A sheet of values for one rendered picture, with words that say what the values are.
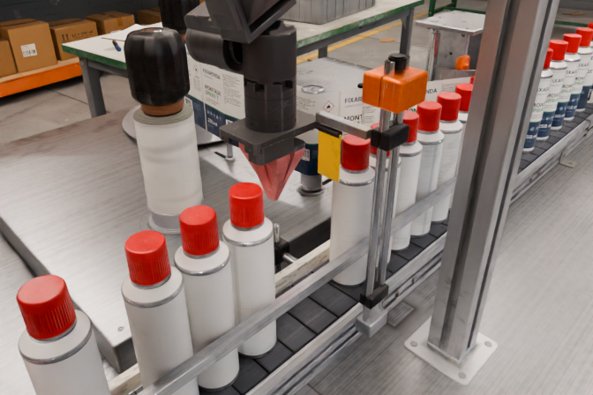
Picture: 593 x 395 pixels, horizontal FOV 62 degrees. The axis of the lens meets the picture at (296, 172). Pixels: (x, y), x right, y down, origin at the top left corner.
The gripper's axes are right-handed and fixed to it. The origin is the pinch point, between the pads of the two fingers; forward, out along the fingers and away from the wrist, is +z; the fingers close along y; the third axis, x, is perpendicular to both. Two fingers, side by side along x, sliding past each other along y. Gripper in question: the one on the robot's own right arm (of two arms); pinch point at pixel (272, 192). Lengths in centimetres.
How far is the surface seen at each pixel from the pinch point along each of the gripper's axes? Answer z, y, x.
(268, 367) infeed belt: 13.9, 10.1, 9.7
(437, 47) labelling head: -8.8, -44.3, -4.9
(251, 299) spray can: 5.0, 10.6, 7.8
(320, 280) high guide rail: 6.0, 2.5, 10.3
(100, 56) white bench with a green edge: 21, -48, -148
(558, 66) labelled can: -3, -69, 8
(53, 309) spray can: -5.6, 28.3, 7.6
